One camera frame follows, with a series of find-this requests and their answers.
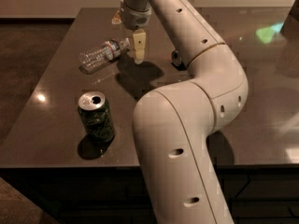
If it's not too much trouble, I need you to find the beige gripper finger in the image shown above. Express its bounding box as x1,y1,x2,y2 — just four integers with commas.
111,10,121,25
132,29,147,64

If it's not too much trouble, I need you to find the clear plastic water bottle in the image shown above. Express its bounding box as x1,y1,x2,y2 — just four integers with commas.
78,38,130,75

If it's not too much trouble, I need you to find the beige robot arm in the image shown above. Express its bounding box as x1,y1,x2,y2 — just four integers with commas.
120,0,249,224

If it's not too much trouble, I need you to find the blue soda can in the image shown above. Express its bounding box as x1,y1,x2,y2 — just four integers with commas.
171,49,185,68

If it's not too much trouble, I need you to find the green soda can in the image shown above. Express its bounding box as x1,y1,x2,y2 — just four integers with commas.
78,91,115,143

